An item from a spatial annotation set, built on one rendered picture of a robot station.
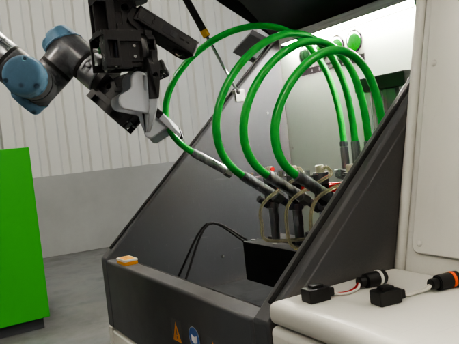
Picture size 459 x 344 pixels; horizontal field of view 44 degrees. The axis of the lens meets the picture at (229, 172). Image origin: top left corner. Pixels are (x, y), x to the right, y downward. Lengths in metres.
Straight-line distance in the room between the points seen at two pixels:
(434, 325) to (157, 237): 0.87
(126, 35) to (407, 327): 0.55
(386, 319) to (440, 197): 0.24
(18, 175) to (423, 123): 3.64
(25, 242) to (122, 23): 3.49
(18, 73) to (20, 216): 3.18
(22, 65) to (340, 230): 0.65
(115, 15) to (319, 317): 0.52
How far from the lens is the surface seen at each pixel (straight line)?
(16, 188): 4.26
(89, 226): 7.57
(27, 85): 1.13
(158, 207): 1.38
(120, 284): 1.27
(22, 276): 4.32
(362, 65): 0.99
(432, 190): 0.83
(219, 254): 1.46
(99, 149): 7.57
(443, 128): 0.84
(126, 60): 0.87
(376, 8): 1.27
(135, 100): 0.88
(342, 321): 0.65
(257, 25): 1.24
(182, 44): 0.92
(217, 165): 1.20
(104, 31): 0.87
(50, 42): 1.29
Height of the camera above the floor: 1.19
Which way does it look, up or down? 3 degrees down
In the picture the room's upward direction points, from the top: 6 degrees counter-clockwise
